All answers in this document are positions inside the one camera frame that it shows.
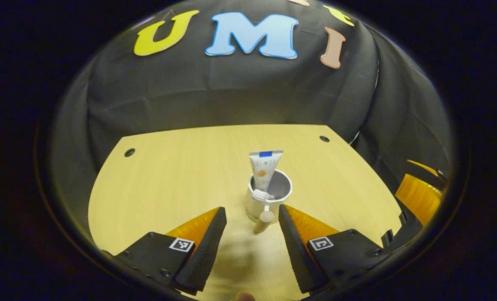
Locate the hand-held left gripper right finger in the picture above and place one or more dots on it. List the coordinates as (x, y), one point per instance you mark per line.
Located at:
(296, 251)

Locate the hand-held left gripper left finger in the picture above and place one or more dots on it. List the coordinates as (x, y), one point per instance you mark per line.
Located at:
(204, 251)

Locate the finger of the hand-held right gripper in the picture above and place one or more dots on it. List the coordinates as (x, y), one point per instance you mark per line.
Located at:
(418, 196)
(424, 167)

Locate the white toothpaste tube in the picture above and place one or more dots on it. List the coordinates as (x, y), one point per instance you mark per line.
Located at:
(265, 167)

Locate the wooden desktop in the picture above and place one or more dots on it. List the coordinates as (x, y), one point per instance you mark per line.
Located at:
(169, 188)

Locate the black backdrop cloth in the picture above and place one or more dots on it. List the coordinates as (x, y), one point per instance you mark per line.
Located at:
(231, 92)

